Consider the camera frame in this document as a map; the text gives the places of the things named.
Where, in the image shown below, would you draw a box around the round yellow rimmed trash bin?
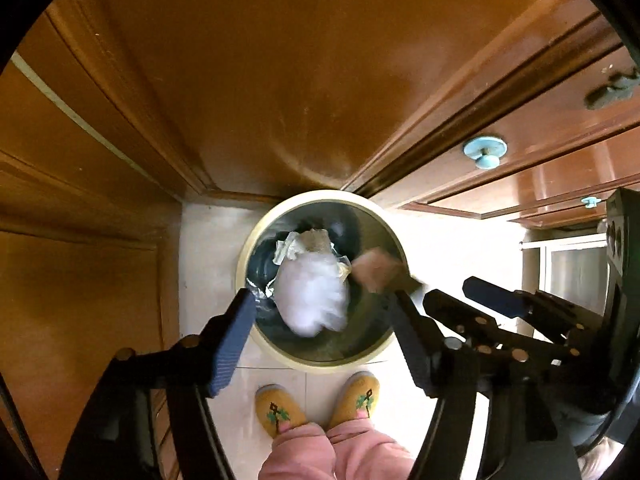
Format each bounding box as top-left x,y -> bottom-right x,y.
235,190 -> 412,375

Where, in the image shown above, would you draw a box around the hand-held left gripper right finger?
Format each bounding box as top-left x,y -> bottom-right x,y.
385,290 -> 583,480

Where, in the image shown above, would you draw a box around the large blue cabinet knob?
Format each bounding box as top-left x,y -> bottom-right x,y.
462,134 -> 508,170

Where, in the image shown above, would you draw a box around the brown wrapper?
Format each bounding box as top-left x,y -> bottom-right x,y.
350,247 -> 426,295

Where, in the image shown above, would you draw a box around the silver foil bag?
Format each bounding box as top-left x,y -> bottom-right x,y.
248,280 -> 281,311

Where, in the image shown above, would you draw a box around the dark metal handle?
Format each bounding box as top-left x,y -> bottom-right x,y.
585,67 -> 640,111

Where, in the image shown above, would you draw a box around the pink pants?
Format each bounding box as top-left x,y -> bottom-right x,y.
260,417 -> 416,480

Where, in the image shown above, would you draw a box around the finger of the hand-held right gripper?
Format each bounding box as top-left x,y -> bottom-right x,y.
462,276 -> 608,346
424,289 -> 568,363

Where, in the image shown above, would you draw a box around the brown wooden cabinet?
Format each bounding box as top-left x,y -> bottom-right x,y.
0,0 -> 640,480

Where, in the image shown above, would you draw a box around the beige crumpled wrapper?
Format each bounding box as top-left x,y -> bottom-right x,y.
275,228 -> 333,263

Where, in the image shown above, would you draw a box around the person's right forearm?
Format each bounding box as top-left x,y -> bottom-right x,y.
575,437 -> 633,480

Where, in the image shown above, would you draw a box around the yellow slipper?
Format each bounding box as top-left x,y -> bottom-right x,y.
255,384 -> 308,438
327,371 -> 381,431

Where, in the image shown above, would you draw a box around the white framed door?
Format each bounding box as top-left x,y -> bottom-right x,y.
520,232 -> 611,306

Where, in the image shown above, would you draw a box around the white plastic bag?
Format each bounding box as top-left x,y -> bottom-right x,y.
275,250 -> 349,336

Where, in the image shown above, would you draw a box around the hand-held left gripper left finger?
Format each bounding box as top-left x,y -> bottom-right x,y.
57,287 -> 258,480

